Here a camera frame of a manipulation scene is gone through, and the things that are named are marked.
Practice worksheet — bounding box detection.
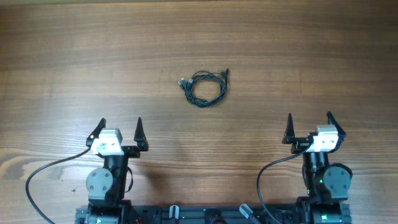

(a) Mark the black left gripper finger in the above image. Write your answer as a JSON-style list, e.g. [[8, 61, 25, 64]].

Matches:
[[86, 118, 106, 146], [134, 117, 149, 151]]

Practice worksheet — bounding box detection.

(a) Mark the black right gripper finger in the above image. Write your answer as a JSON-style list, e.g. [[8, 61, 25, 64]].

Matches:
[[326, 111, 346, 146], [282, 113, 295, 144]]

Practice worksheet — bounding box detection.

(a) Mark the black cable bundle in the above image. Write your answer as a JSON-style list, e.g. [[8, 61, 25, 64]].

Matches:
[[177, 68, 230, 109]]

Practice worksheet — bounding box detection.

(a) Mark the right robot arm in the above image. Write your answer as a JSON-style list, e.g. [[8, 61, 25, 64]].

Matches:
[[282, 111, 353, 224]]

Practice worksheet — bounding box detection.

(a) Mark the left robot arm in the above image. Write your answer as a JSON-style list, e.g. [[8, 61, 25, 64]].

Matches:
[[79, 118, 149, 224]]

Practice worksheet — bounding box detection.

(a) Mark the right camera black cable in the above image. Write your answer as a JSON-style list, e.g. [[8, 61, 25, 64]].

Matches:
[[256, 146, 312, 224]]

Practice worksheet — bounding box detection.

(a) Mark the camera black cable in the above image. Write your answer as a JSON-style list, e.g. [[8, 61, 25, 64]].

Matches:
[[256, 146, 312, 224], [25, 147, 93, 224]]

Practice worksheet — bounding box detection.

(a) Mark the left camera black cable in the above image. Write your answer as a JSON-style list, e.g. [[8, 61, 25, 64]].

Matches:
[[25, 147, 93, 224]]

